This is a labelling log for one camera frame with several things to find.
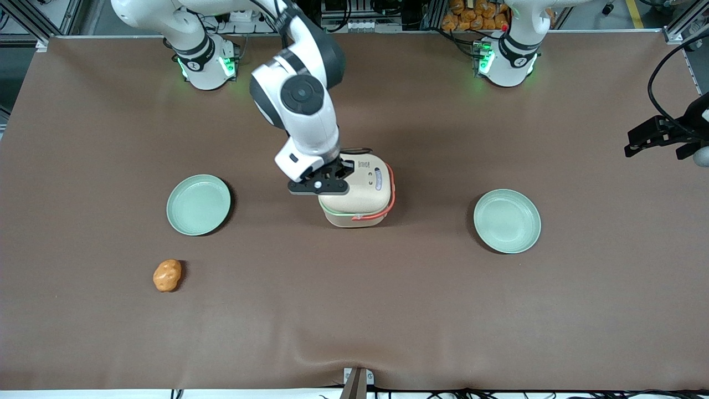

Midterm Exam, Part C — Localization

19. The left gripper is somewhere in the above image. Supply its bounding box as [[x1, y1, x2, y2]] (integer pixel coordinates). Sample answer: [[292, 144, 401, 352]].
[[624, 93, 709, 168]]

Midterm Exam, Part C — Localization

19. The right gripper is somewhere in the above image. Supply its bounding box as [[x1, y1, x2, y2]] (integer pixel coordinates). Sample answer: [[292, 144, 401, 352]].
[[275, 136, 356, 196]]

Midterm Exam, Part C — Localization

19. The pale green plate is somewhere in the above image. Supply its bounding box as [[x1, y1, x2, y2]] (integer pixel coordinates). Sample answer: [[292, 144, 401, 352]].
[[166, 174, 232, 237], [473, 189, 542, 255]]

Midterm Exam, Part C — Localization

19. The brown table mat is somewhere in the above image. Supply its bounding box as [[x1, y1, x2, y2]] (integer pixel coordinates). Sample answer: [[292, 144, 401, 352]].
[[0, 32, 709, 392]]

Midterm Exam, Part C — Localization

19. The white power strip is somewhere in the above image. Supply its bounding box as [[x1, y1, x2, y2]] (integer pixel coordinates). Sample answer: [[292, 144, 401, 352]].
[[217, 6, 256, 24]]

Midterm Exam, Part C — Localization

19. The orange potato toy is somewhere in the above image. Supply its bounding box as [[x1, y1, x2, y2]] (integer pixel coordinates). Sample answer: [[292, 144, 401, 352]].
[[152, 259, 183, 293]]

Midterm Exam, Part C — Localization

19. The bag of orange buns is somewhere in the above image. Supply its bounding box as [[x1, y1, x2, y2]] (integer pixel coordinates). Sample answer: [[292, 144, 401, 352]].
[[441, 0, 511, 32]]

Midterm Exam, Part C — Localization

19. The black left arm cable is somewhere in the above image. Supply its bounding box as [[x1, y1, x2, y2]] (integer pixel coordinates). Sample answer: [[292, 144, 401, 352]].
[[647, 34, 709, 136]]

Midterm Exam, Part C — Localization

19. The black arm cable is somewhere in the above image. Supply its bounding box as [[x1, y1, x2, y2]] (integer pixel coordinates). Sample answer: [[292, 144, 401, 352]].
[[647, 34, 709, 136], [250, 0, 297, 49]]

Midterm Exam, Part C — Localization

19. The aluminium frame post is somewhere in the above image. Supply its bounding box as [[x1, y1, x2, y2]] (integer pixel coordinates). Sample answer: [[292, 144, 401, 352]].
[[0, 0, 85, 52], [662, 0, 709, 45]]

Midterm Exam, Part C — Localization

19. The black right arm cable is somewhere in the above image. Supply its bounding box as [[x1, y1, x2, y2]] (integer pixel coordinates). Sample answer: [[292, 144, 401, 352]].
[[250, 0, 297, 49]]

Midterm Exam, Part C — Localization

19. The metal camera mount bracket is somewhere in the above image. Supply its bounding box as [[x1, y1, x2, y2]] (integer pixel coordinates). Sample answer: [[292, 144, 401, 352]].
[[339, 366, 376, 399]]

